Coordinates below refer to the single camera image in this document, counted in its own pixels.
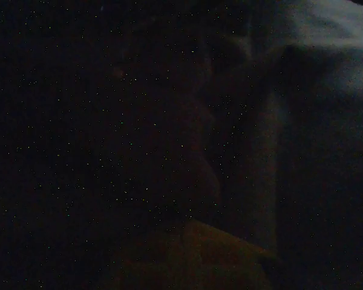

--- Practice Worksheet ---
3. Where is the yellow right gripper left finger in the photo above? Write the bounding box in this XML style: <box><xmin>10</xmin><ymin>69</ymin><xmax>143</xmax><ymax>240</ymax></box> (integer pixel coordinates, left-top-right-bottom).
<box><xmin>102</xmin><ymin>229</ymin><xmax>184</xmax><ymax>290</ymax></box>

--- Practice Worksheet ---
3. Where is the grey t-shirt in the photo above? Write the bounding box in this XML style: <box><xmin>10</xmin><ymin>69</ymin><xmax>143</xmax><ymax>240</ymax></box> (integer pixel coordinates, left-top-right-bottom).
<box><xmin>0</xmin><ymin>0</ymin><xmax>363</xmax><ymax>290</ymax></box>

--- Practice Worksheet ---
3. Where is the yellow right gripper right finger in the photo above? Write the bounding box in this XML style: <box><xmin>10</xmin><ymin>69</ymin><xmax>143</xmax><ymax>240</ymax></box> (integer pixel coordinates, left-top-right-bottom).
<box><xmin>181</xmin><ymin>219</ymin><xmax>281</xmax><ymax>290</ymax></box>

